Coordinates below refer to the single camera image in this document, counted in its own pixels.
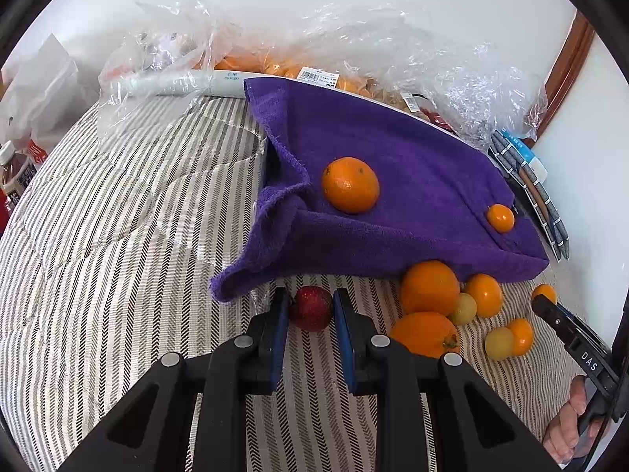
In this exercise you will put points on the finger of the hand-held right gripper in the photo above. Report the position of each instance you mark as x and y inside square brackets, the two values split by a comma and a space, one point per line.
[553, 317]
[580, 323]

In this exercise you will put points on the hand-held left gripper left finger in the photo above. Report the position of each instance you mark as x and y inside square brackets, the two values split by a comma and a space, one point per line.
[281, 334]

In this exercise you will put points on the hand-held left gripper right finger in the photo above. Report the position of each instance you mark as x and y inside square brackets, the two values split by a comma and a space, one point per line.
[343, 334]

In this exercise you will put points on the small orange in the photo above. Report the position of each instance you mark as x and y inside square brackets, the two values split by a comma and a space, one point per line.
[544, 292]
[500, 218]
[522, 337]
[485, 295]

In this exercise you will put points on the small red fruit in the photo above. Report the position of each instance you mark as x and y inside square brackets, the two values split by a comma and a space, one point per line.
[311, 307]

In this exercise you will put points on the yellow-green round fruit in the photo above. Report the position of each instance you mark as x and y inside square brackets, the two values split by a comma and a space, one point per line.
[498, 344]
[464, 309]

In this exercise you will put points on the large orange with stem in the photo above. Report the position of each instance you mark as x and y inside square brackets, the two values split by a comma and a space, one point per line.
[422, 335]

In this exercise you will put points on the person's right hand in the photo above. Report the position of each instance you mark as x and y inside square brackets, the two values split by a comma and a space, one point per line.
[560, 432]

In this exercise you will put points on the checkered blue cloth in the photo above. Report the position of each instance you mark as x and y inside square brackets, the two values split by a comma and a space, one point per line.
[545, 201]

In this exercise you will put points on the large speckled orange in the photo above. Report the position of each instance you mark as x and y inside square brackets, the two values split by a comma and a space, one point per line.
[350, 185]

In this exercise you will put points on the blue white tissue pack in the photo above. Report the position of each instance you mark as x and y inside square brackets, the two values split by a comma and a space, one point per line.
[530, 157]

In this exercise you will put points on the purple towel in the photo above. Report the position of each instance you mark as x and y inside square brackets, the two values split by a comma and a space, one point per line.
[417, 157]

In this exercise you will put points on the bag of brown longans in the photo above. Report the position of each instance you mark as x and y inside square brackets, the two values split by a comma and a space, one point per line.
[403, 101]

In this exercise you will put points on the white barcode label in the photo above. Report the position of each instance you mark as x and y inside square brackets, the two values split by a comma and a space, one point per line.
[318, 76]

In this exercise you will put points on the pile of bagged oranges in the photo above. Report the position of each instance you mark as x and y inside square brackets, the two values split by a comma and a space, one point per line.
[275, 68]

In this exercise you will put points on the large clear plastic bag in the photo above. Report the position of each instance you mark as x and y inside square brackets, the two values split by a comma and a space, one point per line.
[417, 49]

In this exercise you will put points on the white-capped drink bottle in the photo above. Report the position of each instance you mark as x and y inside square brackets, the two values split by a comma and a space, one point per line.
[14, 169]

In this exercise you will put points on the crumpled clear plastic bag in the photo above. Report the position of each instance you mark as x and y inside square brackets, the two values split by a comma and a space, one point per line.
[162, 44]

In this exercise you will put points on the white plastic bag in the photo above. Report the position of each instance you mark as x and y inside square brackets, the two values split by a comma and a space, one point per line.
[39, 93]

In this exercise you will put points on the brown wooden door frame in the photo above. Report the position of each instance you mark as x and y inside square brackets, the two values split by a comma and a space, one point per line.
[565, 73]

